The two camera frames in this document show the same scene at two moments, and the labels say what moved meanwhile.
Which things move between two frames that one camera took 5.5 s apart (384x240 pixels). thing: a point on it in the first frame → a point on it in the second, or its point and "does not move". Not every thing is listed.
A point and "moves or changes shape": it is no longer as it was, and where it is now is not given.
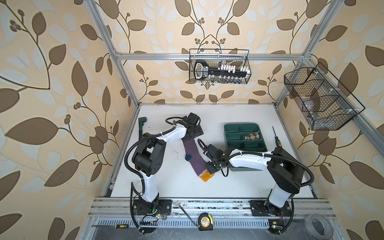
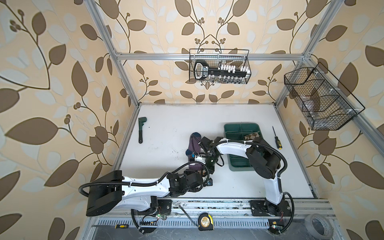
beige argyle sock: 254,136 does not move
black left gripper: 199,132 → 190,172
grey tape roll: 328,228 does not move
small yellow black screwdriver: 121,226 does not move
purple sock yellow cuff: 197,159 moves or changes shape
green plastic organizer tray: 245,137 does not move
